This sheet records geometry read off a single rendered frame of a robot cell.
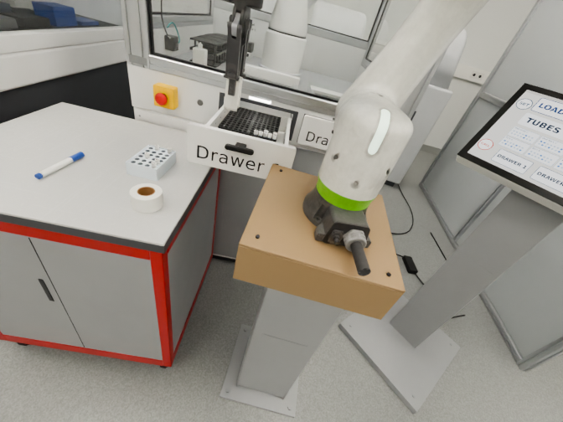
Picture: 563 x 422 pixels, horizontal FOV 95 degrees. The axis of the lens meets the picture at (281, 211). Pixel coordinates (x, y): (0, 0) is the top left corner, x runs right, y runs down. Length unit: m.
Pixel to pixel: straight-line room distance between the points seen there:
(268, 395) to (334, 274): 0.84
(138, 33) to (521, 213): 1.39
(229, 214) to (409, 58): 0.97
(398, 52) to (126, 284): 0.81
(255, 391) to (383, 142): 1.06
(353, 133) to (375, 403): 1.20
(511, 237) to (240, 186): 1.04
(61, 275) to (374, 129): 0.81
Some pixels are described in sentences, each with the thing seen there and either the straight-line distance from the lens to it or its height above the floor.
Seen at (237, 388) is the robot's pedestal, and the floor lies 0.02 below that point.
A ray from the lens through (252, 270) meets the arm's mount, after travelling 0.52.
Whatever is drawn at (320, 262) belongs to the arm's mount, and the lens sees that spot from 0.49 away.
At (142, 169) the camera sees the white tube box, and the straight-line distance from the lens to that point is 0.80.
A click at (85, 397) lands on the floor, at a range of 1.32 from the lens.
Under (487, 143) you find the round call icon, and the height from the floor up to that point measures 1.02.
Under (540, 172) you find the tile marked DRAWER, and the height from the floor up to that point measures 1.01.
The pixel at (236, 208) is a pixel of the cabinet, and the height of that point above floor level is 0.43.
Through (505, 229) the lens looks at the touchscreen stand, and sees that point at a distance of 1.20.
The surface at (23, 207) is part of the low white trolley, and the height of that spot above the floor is 0.76.
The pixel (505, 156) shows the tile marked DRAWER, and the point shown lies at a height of 1.01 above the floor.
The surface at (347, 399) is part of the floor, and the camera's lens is 1.38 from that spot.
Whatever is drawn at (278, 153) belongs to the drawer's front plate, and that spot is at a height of 0.91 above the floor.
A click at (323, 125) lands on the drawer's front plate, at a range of 1.02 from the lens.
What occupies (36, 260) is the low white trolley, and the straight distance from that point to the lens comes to 0.88.
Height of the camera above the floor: 1.20
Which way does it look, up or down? 37 degrees down
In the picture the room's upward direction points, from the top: 16 degrees clockwise
